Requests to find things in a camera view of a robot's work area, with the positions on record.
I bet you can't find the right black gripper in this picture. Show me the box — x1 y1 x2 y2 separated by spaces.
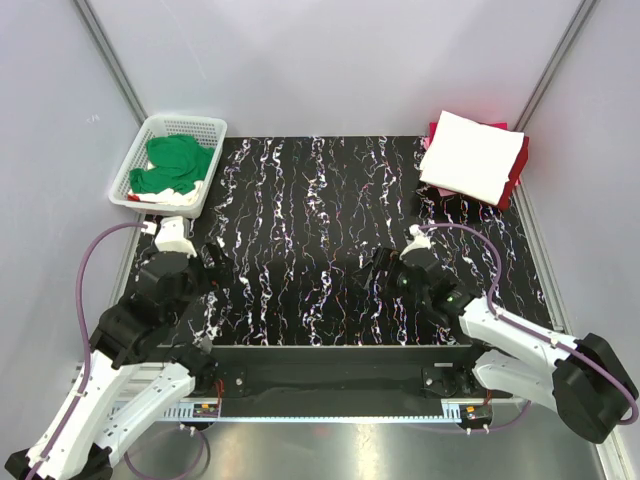
353 246 430 306

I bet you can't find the green t shirt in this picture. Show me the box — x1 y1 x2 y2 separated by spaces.
129 134 215 194

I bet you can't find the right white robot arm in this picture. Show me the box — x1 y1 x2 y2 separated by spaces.
364 248 639 444

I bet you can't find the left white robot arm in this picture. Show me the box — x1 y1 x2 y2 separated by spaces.
5 244 233 479

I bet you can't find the white t shirt in basket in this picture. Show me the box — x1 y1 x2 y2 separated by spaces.
127 180 204 207

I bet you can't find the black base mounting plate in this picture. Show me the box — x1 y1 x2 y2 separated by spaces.
192 346 486 422

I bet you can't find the folded white t shirt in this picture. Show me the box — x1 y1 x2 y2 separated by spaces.
419 111 525 208

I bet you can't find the white plastic basket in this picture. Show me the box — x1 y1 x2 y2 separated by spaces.
109 115 227 219

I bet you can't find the folded red t shirt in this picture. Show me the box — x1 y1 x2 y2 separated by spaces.
428 121 530 211

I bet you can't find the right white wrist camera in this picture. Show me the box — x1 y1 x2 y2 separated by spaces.
400 224 432 258

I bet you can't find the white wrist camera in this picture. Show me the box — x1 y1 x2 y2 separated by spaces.
154 216 197 257
400 224 432 258

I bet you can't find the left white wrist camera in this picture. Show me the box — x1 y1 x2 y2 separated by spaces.
154 216 197 257

